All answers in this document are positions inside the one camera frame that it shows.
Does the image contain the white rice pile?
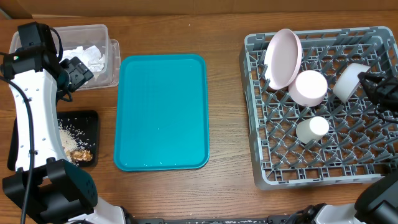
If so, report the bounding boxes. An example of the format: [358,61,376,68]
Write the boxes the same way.
[58,124,88,164]

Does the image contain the brown food scraps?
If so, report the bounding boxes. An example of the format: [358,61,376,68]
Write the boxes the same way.
[65,149,93,162]

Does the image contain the large pink plate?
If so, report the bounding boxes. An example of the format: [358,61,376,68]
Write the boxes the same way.
[264,29,302,90]

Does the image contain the clear plastic bin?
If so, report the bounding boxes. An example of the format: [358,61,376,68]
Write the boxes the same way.
[1,22,120,97]

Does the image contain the brown cardboard backdrop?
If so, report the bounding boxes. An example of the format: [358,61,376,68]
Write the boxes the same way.
[1,0,397,19]

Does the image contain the large white napkin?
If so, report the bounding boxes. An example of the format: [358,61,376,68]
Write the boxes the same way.
[62,45,106,72]

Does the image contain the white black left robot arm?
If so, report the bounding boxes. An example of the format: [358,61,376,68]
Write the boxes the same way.
[1,22,134,224]

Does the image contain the teal plastic tray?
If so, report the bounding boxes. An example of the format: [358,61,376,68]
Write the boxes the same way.
[114,54,210,172]

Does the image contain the black plastic tray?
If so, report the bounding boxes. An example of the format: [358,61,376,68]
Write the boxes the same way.
[7,110,100,171]

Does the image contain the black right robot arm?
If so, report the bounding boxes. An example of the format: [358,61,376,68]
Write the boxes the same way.
[285,72,397,224]

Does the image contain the white ceramic cup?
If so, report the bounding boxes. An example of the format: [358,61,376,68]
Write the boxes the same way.
[295,116,330,144]

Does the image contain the grey saucer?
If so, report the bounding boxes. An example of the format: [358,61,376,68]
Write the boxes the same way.
[333,63,370,103]

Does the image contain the grey plastic dish rack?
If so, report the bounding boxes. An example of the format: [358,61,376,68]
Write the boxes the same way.
[239,26,397,190]

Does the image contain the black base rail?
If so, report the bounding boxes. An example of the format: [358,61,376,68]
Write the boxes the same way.
[122,207,302,224]

